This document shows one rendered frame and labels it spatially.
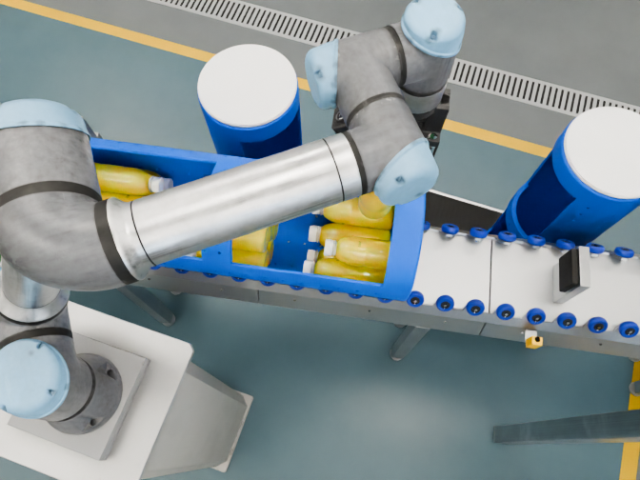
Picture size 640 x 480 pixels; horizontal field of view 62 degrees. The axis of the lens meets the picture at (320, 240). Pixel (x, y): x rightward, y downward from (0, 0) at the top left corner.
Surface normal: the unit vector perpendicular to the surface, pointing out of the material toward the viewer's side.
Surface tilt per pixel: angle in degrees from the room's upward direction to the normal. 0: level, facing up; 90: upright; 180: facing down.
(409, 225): 10
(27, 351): 6
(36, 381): 6
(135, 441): 0
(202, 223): 41
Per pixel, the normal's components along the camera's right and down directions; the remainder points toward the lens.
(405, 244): -0.07, 0.07
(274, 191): 0.15, 0.15
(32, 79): 0.00, -0.37
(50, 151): 0.51, -0.50
